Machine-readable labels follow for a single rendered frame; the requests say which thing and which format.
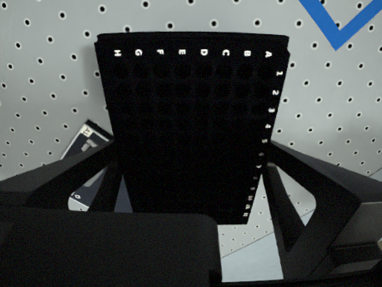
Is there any black well plate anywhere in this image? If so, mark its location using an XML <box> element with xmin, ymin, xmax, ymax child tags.
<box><xmin>94</xmin><ymin>31</ymin><xmax>290</xmax><ymax>225</ymax></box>

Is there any blue rectangular tape outline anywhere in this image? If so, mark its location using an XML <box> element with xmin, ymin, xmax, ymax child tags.
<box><xmin>299</xmin><ymin>0</ymin><xmax>382</xmax><ymax>51</ymax></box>

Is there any grey perforated base plate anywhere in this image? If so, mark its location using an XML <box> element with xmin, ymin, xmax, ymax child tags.
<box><xmin>0</xmin><ymin>0</ymin><xmax>382</xmax><ymax>259</ymax></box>

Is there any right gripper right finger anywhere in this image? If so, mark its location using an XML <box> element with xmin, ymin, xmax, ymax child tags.
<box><xmin>262</xmin><ymin>139</ymin><xmax>382</xmax><ymax>279</ymax></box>

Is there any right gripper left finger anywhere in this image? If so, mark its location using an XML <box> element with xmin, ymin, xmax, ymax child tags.
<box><xmin>0</xmin><ymin>138</ymin><xmax>123</xmax><ymax>212</ymax></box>

